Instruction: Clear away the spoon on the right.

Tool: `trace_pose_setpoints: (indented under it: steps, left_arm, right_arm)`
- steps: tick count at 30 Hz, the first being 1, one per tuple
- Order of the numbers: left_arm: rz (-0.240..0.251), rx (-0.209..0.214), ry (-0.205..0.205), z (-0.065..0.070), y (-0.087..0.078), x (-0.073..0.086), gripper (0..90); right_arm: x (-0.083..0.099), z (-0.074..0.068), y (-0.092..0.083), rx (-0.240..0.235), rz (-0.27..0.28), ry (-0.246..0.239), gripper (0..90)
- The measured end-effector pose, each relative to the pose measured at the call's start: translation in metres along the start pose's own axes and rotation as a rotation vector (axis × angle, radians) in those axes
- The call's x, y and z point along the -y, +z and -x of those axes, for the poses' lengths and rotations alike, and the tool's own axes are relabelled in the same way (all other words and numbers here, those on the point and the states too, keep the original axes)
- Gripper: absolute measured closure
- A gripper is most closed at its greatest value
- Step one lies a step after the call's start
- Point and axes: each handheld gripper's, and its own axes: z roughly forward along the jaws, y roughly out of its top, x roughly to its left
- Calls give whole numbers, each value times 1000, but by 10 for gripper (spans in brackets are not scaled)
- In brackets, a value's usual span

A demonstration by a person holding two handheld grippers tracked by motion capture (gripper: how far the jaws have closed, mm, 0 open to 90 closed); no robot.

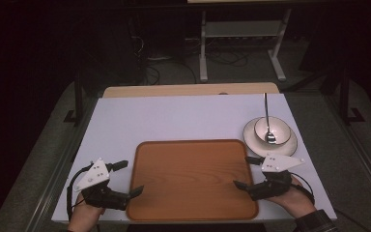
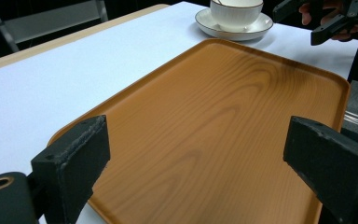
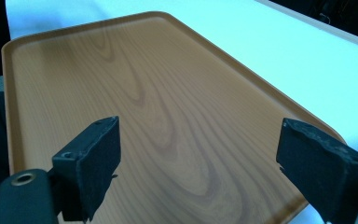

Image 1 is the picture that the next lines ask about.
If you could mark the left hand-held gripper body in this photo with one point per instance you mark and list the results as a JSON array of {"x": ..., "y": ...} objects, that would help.
[{"x": 91, "y": 177}]

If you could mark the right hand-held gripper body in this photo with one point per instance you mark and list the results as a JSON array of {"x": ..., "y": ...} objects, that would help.
[{"x": 275, "y": 185}]

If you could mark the white plate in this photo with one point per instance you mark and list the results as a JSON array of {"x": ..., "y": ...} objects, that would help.
[{"x": 258, "y": 149}]

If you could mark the metal spoon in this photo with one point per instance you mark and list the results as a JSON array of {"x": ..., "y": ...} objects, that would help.
[{"x": 270, "y": 138}]

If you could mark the white bowl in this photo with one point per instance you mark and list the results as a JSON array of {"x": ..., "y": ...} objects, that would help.
[{"x": 280, "y": 129}]

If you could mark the brown wooden tray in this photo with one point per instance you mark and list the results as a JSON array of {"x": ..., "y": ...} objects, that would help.
[{"x": 190, "y": 180}]

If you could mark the person's right hand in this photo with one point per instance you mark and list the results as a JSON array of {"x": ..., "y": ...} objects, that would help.
[{"x": 294, "y": 203}]

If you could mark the person's left hand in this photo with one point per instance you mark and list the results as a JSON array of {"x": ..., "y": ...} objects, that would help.
[{"x": 83, "y": 217}]

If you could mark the white board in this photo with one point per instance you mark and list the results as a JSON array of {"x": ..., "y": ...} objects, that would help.
[{"x": 174, "y": 119}]

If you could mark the black metal stand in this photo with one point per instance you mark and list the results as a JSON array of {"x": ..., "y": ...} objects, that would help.
[
  {"x": 345, "y": 103},
  {"x": 78, "y": 103}
]

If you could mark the wooden table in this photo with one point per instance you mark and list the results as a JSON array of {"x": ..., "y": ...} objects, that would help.
[{"x": 174, "y": 90}]

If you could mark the metal rail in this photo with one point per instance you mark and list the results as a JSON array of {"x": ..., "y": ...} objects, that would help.
[
  {"x": 61, "y": 167},
  {"x": 360, "y": 154}
]

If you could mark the white metal desk frame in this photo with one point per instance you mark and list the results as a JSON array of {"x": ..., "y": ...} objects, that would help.
[{"x": 238, "y": 29}]

